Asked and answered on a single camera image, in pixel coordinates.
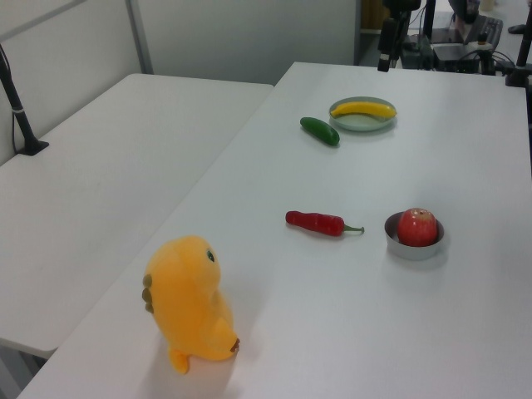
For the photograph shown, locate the black computer keyboard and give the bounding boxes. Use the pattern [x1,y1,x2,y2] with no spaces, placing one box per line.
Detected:
[468,15,505,46]

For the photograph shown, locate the yellow banana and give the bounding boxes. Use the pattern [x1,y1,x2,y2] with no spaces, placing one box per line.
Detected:
[330,101,397,121]

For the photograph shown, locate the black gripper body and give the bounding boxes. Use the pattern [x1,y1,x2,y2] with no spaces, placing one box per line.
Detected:
[382,0,421,13]

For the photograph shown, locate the grey metal partition post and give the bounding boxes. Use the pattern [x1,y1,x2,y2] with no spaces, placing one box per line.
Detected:
[124,0,154,76]

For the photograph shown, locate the green cucumber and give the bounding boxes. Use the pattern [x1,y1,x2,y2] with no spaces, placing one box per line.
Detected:
[299,116,341,147]

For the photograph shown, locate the black clamped camera stand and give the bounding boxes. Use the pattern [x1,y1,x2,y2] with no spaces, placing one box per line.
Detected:
[505,0,532,87]

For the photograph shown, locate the black electronics box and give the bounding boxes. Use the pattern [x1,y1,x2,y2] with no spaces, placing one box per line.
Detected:
[431,42,479,74]

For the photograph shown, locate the orange plush toy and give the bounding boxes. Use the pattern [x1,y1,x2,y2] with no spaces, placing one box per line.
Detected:
[142,234,242,376]

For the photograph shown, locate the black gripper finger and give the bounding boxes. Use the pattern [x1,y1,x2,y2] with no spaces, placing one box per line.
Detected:
[394,11,411,64]
[377,18,397,72]

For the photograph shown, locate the red chili pepper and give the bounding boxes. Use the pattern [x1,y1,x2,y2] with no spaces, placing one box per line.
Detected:
[285,210,366,238]

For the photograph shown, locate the white side table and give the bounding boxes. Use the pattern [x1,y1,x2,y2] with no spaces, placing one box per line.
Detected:
[0,73,274,361]

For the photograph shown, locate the small metal bowl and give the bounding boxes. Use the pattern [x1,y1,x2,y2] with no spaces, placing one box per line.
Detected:
[383,210,446,262]

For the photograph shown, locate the black camera stand with base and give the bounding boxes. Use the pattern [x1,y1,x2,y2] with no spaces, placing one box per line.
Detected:
[0,43,50,157]

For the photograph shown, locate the black vertical pole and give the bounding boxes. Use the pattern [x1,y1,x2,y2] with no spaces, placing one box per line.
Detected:
[422,0,437,41]

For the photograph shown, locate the pale green round plate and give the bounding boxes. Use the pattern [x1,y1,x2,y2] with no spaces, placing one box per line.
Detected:
[328,96,398,133]

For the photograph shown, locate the red apple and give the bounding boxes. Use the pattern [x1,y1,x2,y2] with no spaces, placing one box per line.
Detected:
[397,207,439,247]

